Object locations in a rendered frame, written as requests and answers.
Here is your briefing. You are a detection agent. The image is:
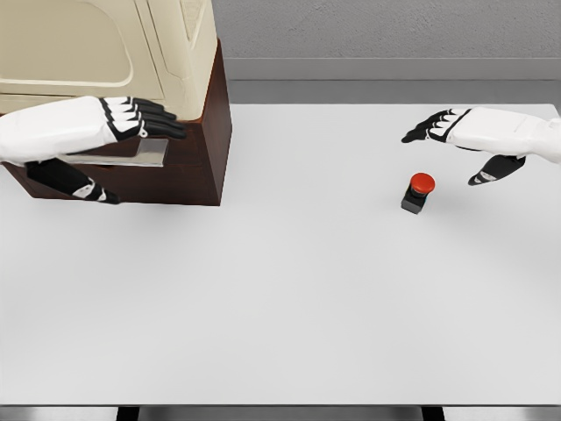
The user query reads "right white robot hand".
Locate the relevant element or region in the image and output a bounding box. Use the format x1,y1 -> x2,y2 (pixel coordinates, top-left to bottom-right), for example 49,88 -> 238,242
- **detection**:
401,106 -> 534,187

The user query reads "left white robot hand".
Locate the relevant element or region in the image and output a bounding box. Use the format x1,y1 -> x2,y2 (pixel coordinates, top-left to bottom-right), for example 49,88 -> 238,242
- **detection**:
17,96 -> 188,206

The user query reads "dark brown drawer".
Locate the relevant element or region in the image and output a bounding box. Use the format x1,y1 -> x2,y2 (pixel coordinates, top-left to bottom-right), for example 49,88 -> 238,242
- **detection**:
2,125 -> 221,207

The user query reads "beige cabinet with brown base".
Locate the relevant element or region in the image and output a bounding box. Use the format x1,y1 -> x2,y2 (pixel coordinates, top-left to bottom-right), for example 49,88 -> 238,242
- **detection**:
0,0 -> 233,208

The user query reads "red button switch, black base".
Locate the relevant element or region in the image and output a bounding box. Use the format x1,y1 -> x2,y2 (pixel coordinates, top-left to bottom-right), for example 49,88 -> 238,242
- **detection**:
400,172 -> 437,217

